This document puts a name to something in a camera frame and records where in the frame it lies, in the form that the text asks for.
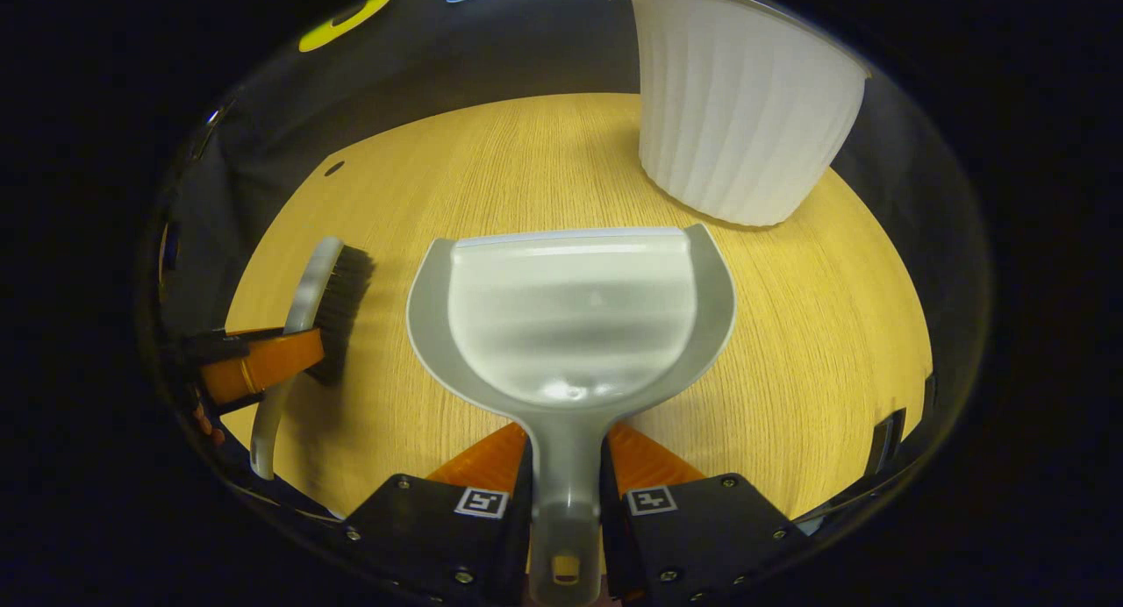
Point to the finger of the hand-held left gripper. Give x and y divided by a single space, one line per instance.
272 366
259 330

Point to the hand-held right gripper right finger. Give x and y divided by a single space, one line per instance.
693 537

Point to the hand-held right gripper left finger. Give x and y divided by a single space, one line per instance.
439 537

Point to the small white broom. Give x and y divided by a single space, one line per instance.
329 300

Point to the white plastic dustpan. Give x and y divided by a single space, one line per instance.
570 326

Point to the white ribbed garbage bin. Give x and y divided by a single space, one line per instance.
746 107

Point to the dark rectangular object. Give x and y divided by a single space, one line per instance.
888 442

